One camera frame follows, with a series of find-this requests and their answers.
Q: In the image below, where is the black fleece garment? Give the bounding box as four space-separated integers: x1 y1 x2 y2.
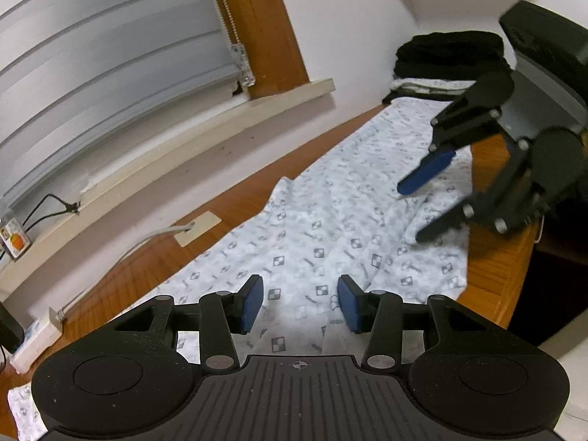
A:
394 31 513 81

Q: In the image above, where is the beige cable cover plate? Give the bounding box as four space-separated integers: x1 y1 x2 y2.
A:
173 211 222 246

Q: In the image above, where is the black plug-in charger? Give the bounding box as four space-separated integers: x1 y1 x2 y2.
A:
0 303 24 354

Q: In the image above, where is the small carton with orange picture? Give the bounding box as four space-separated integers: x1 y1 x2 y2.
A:
0 211 31 262

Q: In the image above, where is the wooden window frame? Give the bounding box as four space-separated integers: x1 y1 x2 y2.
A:
209 0 309 99

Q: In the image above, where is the beige window sill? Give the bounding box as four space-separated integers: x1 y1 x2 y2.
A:
0 78 336 295

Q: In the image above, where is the black cable with plug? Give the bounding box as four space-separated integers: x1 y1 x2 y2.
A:
21 194 81 230

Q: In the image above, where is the blind pull chain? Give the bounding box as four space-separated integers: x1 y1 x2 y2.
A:
202 0 255 88

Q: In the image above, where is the grey window blind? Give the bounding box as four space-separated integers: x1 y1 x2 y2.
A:
0 0 251 207

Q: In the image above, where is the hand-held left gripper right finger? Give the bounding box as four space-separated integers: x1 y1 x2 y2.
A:
337 275 488 373

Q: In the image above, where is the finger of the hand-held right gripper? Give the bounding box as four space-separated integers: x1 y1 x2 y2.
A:
397 94 503 196
415 138 552 245

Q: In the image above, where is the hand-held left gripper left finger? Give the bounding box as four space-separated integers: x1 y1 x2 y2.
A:
112 275 265 373

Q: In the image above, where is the white power cable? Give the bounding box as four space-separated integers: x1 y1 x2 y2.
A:
57 223 196 320

